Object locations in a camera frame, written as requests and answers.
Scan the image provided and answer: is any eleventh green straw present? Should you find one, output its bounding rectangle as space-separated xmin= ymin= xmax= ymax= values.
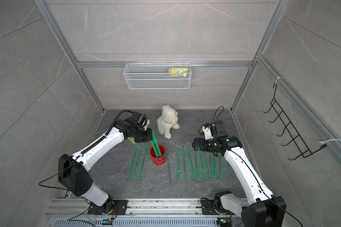
xmin=226 ymin=161 xmax=230 ymax=177

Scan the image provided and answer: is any camouflage cloth pouch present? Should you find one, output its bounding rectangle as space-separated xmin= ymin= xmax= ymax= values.
xmin=198 ymin=128 xmax=204 ymax=135

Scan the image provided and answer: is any black wire hook rack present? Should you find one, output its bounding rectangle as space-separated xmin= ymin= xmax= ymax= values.
xmin=263 ymin=84 xmax=327 ymax=161

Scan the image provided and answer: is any yellow sponge in basket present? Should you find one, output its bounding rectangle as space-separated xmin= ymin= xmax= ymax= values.
xmin=168 ymin=67 xmax=189 ymax=77

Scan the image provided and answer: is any fourteenth green straw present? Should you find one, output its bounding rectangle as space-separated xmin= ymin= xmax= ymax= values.
xmin=127 ymin=146 xmax=138 ymax=180

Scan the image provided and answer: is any thirteenth green straw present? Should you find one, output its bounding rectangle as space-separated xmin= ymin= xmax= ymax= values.
xmin=138 ymin=146 xmax=148 ymax=180

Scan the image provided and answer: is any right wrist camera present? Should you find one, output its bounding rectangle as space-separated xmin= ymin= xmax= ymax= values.
xmin=202 ymin=123 xmax=214 ymax=140

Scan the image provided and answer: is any metal base rail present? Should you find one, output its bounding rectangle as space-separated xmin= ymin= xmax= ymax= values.
xmin=40 ymin=198 xmax=245 ymax=227

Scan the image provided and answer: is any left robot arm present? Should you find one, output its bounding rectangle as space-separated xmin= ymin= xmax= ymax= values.
xmin=55 ymin=110 xmax=153 ymax=214

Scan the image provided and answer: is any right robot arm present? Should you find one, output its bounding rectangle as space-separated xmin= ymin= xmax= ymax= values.
xmin=192 ymin=136 xmax=286 ymax=227

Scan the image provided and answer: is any white plush dog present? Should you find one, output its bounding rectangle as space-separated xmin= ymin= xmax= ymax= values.
xmin=156 ymin=105 xmax=180 ymax=139

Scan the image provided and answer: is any white wire mesh basket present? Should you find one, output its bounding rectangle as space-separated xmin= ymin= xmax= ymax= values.
xmin=123 ymin=63 xmax=192 ymax=89

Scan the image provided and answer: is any red cylindrical container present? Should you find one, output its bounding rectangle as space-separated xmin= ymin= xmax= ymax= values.
xmin=150 ymin=144 xmax=167 ymax=166

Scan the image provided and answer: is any green straw bundle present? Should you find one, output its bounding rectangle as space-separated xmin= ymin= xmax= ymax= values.
xmin=152 ymin=131 xmax=162 ymax=158

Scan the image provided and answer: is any twelfth green straw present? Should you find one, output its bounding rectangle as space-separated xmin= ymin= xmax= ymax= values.
xmin=134 ymin=146 xmax=143 ymax=179

